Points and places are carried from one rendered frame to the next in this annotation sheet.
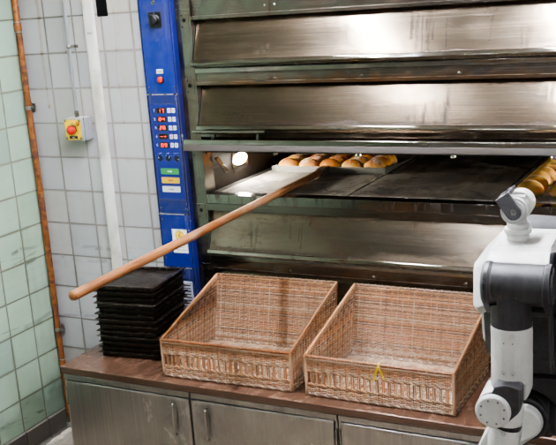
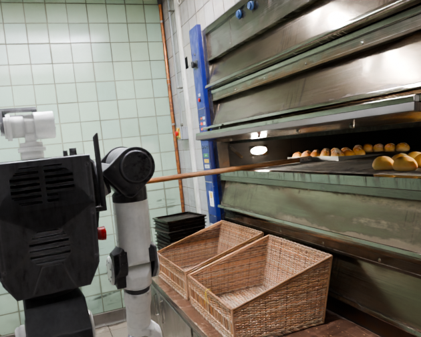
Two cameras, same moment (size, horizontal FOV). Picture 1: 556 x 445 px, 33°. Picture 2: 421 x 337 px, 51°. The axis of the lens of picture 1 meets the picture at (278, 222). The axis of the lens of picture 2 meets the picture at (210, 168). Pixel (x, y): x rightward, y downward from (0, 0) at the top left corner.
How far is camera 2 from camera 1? 2.36 m
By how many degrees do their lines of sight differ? 42
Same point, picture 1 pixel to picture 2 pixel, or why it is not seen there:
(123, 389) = not seen: hidden behind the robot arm
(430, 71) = (292, 67)
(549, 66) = (354, 42)
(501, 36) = (323, 25)
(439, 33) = (293, 35)
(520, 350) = not seen: outside the picture
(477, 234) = (328, 200)
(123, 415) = not seen: hidden behind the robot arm
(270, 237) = (240, 198)
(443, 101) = (301, 89)
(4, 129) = (157, 134)
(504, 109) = (330, 88)
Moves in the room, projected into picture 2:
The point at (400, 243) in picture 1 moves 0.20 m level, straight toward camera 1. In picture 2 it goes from (289, 205) to (262, 213)
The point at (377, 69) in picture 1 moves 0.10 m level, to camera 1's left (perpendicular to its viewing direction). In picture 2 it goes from (270, 72) to (253, 75)
